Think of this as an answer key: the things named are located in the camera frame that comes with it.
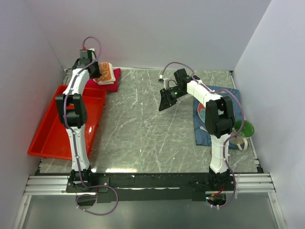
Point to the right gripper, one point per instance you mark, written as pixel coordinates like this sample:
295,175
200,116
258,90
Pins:
166,101

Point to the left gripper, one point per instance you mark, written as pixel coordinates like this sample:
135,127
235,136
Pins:
97,74

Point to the crimson red garment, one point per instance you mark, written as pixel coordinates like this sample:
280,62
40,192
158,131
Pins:
111,87

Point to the orange white patterned cloth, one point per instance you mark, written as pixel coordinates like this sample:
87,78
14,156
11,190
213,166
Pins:
107,74

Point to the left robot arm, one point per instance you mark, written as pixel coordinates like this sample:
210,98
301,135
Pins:
73,115

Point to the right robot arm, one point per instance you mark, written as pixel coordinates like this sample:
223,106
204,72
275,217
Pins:
219,112

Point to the red blue decorated plate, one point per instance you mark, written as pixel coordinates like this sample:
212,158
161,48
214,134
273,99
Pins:
201,112

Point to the green inside floral mug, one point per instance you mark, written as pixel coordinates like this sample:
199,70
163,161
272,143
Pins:
241,140

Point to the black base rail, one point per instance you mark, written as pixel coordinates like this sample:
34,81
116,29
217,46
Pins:
110,187

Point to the aluminium frame rail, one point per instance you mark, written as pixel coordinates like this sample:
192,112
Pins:
56,185

